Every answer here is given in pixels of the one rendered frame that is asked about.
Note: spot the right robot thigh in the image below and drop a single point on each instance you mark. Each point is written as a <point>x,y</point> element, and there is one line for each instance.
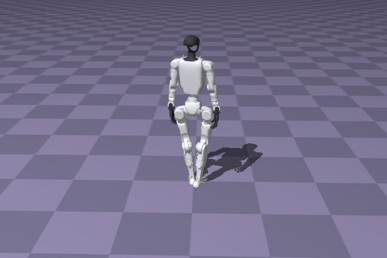
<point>206,131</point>

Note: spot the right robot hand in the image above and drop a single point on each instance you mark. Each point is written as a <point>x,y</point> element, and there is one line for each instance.
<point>216,118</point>

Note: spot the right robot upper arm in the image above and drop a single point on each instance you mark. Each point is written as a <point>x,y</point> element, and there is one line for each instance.
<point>208,66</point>

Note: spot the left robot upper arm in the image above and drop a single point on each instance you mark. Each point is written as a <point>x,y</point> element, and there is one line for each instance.
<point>174,73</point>

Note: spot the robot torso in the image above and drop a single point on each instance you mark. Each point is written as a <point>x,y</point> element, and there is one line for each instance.
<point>192,79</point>

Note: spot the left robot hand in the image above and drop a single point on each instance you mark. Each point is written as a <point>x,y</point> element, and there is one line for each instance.
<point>171,113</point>

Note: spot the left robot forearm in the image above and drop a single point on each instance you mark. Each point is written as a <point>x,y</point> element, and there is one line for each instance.
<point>172,94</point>

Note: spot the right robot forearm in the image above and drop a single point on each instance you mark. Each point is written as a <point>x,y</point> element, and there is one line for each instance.
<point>214,98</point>

